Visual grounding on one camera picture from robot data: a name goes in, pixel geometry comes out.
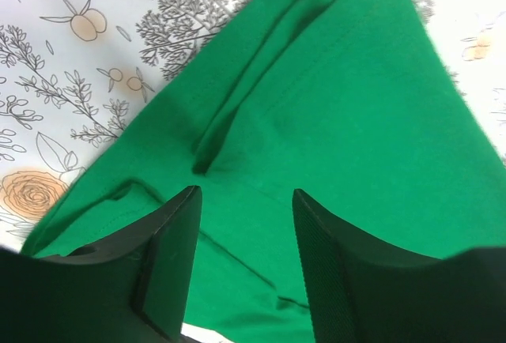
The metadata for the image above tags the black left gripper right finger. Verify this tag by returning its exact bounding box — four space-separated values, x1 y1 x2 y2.
293 189 505 342

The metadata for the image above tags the floral table mat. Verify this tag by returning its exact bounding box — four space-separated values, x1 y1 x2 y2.
0 0 506 249

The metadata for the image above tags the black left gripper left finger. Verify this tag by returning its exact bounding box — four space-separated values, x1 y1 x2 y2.
1 186 202 342

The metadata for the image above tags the green t shirt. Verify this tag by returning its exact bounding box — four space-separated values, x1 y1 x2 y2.
21 0 505 342

